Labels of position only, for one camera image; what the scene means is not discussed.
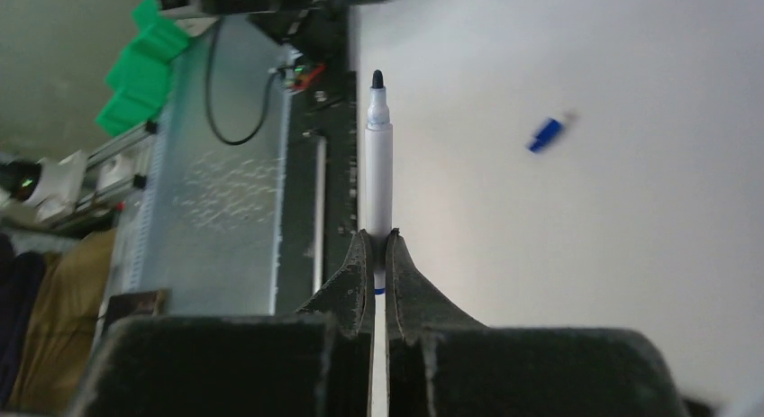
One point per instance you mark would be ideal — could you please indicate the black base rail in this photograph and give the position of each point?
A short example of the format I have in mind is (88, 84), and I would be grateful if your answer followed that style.
(319, 209)

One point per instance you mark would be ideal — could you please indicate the blue pen cap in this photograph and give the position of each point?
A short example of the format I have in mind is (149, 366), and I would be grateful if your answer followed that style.
(551, 131)

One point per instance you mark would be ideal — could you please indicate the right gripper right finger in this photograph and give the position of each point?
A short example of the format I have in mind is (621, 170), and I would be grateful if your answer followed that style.
(443, 362)

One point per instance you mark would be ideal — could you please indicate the white pen blue tip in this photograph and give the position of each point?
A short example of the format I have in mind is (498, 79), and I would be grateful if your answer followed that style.
(378, 161)

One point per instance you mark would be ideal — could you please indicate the green storage bins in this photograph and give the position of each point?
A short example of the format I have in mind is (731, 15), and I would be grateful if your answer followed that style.
(141, 77)

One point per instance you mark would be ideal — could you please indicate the person in navy shirt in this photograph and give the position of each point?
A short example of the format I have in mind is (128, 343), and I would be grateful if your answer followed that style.
(50, 305)

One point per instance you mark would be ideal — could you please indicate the perforated metal strip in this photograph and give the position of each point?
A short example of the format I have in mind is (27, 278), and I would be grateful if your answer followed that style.
(133, 229)

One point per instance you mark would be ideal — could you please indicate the left controller board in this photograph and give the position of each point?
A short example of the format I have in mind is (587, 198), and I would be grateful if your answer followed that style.
(297, 78)

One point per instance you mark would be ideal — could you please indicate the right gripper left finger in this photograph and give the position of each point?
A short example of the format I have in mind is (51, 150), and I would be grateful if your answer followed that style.
(315, 361)

